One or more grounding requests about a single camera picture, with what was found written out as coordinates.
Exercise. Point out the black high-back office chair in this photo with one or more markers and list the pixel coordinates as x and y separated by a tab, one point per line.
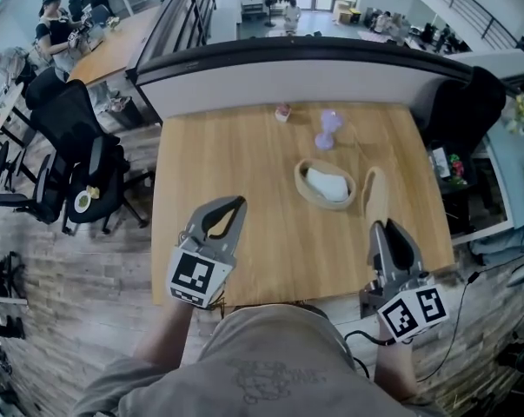
466	111

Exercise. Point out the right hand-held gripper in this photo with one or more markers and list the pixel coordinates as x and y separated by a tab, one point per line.
411	309

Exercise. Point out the black-topped partition panel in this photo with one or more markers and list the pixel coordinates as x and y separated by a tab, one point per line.
287	81

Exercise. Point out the purple desk fan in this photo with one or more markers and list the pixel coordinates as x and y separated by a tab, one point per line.
328	130

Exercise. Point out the person's left forearm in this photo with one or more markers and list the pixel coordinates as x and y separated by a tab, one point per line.
166	337

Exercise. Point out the small pink white container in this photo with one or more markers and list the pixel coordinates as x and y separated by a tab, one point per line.
283	112

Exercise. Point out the yellow artificial flowers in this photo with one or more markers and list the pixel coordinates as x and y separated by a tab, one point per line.
521	111

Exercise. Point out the white cloth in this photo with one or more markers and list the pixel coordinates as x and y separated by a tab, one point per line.
329	185

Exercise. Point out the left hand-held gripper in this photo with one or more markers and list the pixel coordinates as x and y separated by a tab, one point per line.
196	276

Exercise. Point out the black standing fan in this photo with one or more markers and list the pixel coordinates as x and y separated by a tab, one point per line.
269	13

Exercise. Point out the black mesh office chair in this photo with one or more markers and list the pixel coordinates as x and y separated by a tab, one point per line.
66	146

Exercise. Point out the black crate with items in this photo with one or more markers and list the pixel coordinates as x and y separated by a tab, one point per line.
450	167

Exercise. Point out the white plate with food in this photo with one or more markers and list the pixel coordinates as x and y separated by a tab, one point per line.
83	200

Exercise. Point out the oval wooden box lid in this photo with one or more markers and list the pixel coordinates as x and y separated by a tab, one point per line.
374	193

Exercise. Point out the black metal railing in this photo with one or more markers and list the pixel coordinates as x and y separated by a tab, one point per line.
183	11

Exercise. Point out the long wooden desk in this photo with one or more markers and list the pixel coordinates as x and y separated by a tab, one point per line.
114	46

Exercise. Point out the black waste bin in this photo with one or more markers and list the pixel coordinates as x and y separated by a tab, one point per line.
122	111

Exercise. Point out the person's grey shirt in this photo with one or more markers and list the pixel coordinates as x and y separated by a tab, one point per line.
266	363

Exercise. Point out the person's right forearm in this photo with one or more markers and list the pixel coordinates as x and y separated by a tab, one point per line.
396	367

